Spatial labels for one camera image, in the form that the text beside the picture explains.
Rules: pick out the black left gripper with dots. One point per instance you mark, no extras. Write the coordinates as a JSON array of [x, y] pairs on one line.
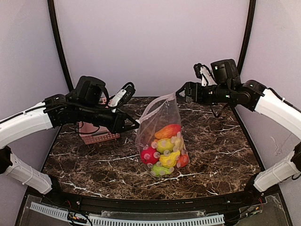
[[120, 122]]

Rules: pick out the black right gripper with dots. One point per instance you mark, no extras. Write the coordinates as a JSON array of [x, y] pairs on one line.
[[191, 91]]

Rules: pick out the clear zip top bag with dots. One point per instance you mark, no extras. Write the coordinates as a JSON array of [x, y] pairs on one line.
[[159, 113]]

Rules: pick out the red toy food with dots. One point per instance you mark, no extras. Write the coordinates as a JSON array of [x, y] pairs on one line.
[[149, 155]]

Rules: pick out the light green toy lettuce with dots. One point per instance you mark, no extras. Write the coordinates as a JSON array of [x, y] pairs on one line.
[[158, 171]]

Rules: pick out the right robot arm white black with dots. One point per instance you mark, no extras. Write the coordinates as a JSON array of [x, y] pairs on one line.
[[221, 83]]

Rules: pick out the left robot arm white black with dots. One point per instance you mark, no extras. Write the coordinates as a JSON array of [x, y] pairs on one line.
[[89, 102]]

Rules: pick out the pale yellow toy food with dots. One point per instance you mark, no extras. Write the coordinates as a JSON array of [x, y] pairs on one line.
[[178, 144]]

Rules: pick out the pink plastic basket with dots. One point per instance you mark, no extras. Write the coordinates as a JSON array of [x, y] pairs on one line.
[[91, 134]]

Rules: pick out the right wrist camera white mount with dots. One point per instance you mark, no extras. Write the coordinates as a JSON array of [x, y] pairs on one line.
[[204, 74]]

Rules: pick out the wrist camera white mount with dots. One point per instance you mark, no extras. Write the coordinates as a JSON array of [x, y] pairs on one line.
[[121, 97], [204, 74]]

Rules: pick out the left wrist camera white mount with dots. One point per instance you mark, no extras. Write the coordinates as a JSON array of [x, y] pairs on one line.
[[121, 97]]

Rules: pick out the right black frame post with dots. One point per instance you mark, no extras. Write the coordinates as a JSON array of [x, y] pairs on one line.
[[247, 34]]

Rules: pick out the black frame post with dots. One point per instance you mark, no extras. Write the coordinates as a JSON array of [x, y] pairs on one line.
[[247, 34], [58, 44]]

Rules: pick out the black front rail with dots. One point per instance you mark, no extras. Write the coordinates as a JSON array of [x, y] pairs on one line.
[[221, 203]]

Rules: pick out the white slotted cable duct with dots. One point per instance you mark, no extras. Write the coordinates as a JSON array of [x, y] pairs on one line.
[[111, 218]]

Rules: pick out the left black frame post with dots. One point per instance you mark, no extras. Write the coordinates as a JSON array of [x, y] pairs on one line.
[[58, 44]]

